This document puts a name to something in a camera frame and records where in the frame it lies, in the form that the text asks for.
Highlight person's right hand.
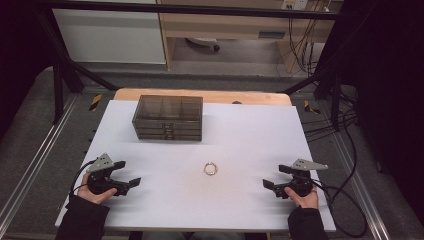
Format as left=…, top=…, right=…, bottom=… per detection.
left=284, top=186, right=319, bottom=210

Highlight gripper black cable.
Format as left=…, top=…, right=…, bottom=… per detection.
left=68, top=159, right=98, bottom=201
left=311, top=179, right=369, bottom=239

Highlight light wooden desk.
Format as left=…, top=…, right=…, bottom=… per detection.
left=156, top=0, right=344, bottom=73

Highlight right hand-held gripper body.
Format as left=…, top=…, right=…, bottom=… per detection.
left=273, top=158, right=329, bottom=200

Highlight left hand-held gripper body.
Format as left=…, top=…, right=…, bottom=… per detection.
left=86, top=152, right=130, bottom=197

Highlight smoky clear drawer box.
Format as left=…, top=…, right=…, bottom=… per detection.
left=131, top=94, right=204, bottom=142

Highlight black metal stand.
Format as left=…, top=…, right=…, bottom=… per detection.
left=281, top=63, right=344, bottom=132
left=34, top=13, right=121, bottom=126

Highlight white table board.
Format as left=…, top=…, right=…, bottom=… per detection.
left=54, top=99, right=337, bottom=233

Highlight black frame crossbar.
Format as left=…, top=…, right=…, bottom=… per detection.
left=33, top=0, right=344, bottom=21

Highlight person's left hand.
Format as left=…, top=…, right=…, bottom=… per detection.
left=77, top=173, right=118, bottom=205

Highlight dark curtain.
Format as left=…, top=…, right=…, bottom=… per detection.
left=329, top=0, right=424, bottom=218
left=0, top=0, right=59, bottom=141

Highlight white cabinet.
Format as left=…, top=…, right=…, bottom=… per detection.
left=51, top=8, right=167, bottom=65

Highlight yellow black tape marker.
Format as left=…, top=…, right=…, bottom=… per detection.
left=88, top=93, right=104, bottom=112
left=303, top=99, right=322, bottom=115

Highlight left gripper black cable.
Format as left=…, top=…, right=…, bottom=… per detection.
left=68, top=159, right=98, bottom=201

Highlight office chair base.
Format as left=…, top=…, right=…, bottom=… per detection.
left=184, top=37, right=222, bottom=53

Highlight wooden table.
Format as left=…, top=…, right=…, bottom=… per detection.
left=113, top=87, right=293, bottom=107

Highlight hanging cables under desk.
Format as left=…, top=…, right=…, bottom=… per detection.
left=275, top=16, right=323, bottom=78

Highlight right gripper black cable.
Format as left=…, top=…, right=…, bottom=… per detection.
left=311, top=179, right=369, bottom=239

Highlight gold beaded bracelet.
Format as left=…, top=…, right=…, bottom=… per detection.
left=203, top=161, right=219, bottom=177

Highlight white power strip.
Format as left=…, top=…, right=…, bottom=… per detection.
left=280, top=0, right=309, bottom=11

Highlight bundle of black floor cables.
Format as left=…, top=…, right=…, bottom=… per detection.
left=301, top=93, right=360, bottom=188

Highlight aluminium floor rail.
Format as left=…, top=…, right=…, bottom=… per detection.
left=328, top=129, right=393, bottom=240
left=0, top=93, right=80, bottom=229

